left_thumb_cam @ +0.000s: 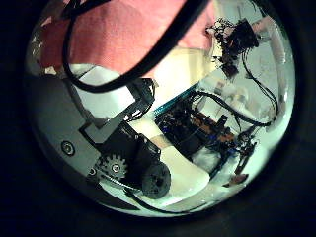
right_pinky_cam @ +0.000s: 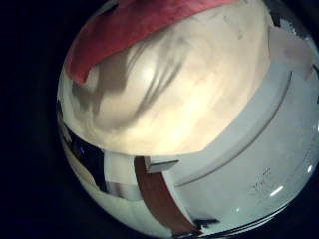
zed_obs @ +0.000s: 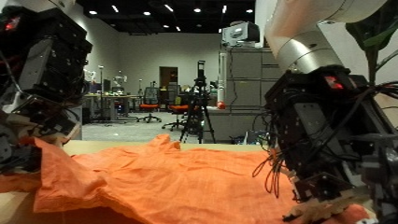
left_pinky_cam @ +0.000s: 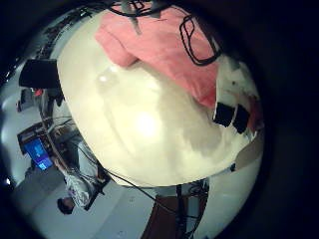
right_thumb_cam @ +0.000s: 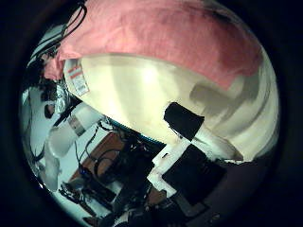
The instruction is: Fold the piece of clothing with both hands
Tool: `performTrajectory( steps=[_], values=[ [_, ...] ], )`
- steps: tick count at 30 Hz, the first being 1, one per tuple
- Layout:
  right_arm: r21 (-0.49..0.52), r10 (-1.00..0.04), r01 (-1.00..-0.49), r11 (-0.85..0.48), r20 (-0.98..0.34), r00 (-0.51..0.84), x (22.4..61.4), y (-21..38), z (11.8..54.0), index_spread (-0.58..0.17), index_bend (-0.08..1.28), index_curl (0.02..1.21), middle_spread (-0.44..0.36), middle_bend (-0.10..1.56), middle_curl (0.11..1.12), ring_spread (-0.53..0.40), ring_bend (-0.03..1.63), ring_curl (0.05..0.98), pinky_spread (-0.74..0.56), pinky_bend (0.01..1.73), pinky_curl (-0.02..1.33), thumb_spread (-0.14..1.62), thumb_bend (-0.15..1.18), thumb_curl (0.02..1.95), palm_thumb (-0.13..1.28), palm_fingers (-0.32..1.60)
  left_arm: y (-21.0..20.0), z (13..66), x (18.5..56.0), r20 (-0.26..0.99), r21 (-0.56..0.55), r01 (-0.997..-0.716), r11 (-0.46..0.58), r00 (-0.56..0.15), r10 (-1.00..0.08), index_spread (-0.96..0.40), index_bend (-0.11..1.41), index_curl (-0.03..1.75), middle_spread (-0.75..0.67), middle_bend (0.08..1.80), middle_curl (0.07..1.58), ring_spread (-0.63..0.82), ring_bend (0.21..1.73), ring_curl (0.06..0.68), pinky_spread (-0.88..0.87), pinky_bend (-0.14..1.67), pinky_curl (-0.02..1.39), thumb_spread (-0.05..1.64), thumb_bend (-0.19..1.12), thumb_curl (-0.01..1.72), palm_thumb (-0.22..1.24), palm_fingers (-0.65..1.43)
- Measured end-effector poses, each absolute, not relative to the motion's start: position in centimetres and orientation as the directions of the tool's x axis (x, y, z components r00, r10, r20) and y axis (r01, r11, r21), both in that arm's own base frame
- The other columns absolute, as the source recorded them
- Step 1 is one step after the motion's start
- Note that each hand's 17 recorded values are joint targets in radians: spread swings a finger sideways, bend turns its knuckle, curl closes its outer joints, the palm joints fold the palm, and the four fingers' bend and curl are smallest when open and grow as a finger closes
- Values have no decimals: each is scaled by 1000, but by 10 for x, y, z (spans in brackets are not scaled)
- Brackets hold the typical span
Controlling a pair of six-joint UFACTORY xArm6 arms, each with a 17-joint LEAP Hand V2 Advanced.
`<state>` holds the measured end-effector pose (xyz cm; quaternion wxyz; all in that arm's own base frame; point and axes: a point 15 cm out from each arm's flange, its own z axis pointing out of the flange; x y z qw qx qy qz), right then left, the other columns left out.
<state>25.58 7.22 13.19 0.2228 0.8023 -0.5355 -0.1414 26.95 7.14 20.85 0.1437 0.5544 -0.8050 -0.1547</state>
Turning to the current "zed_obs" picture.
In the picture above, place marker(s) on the orange button shirt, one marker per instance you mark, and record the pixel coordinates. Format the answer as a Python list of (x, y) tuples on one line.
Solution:
[(186, 180)]

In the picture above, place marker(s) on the grey work desk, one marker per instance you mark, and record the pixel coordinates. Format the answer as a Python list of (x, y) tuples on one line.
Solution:
[(112, 98)]

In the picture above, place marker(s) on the grey metal cabinet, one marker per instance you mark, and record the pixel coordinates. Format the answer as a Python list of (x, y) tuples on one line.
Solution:
[(243, 81)]

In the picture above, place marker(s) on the red ball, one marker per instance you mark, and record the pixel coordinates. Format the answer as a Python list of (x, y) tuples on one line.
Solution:
[(221, 105)]

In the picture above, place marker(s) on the orange seat office chair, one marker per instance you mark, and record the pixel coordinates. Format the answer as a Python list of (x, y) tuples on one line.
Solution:
[(178, 109), (147, 107)]

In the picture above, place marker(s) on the dark brown door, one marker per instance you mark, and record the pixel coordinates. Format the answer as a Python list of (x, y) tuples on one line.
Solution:
[(167, 76)]

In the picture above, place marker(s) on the grey boxy monitor device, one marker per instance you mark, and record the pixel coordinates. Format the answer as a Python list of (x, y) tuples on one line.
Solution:
[(239, 32)]

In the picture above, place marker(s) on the black camera tripod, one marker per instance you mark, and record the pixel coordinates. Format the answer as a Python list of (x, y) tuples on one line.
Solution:
[(198, 102)]

